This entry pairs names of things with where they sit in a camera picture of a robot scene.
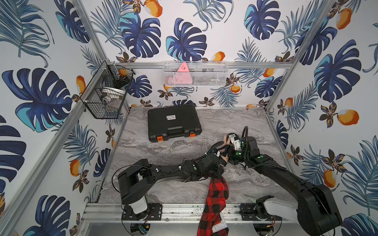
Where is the pink triangle item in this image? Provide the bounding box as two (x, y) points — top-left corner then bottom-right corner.
(173, 62), (193, 85)

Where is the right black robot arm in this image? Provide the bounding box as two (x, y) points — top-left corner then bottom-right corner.
(225, 127), (342, 236)

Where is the black plastic tool case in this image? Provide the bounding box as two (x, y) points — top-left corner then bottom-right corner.
(147, 104), (202, 143)

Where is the mannequin hand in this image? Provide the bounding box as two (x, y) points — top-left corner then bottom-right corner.
(220, 135), (232, 167)

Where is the red plaid sleeve arm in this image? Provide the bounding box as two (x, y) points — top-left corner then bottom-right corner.
(197, 177), (229, 236)

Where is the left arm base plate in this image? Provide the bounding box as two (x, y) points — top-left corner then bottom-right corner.
(122, 203), (163, 221)

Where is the clear mesh wall shelf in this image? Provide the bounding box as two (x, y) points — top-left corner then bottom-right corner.
(162, 62), (228, 87)

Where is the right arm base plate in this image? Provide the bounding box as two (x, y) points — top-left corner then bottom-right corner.
(239, 203), (282, 221)

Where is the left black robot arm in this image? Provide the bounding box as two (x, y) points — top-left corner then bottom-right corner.
(117, 152), (227, 214)

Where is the black wire basket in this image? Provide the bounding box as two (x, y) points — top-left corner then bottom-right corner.
(80, 61), (135, 120)

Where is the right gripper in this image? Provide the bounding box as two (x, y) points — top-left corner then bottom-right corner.
(216, 145), (249, 163)

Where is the aluminium front rail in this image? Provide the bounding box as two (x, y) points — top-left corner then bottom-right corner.
(81, 198), (299, 223)

